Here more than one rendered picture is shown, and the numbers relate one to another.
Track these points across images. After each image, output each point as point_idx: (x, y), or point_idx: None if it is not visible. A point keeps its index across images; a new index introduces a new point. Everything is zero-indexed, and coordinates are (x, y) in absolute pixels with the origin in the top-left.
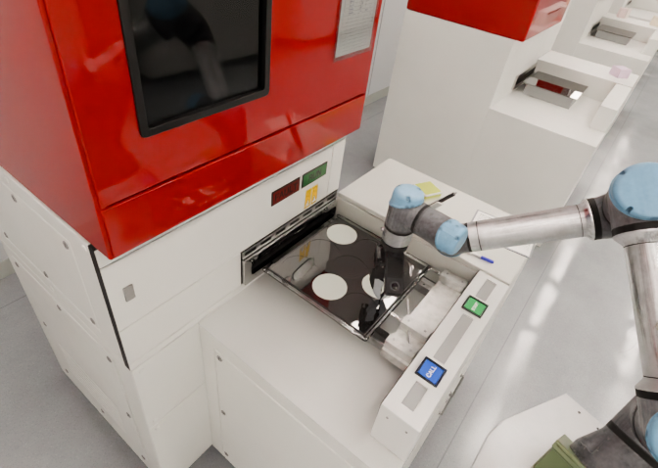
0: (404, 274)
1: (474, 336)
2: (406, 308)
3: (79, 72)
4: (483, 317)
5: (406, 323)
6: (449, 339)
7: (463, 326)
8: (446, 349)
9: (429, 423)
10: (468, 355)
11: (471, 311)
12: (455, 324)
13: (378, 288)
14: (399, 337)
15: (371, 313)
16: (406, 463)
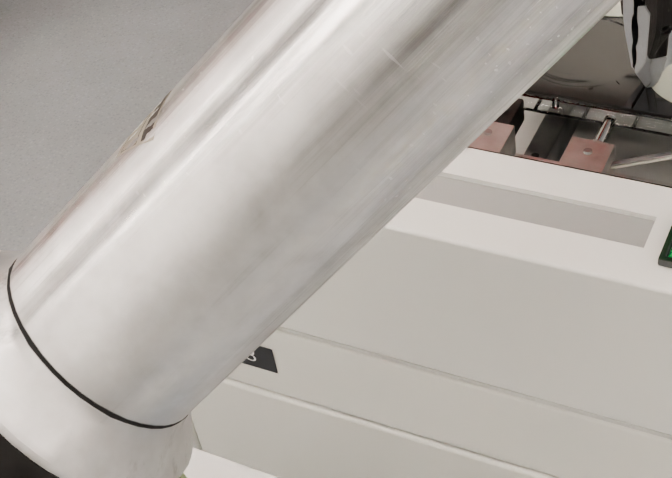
0: None
1: (553, 254)
2: (657, 154)
3: None
4: (671, 274)
5: (572, 149)
6: (506, 199)
7: (590, 228)
8: (457, 194)
9: (395, 432)
10: (550, 342)
11: (670, 229)
12: (586, 207)
13: (628, 19)
14: (502, 142)
15: (571, 81)
16: (306, 454)
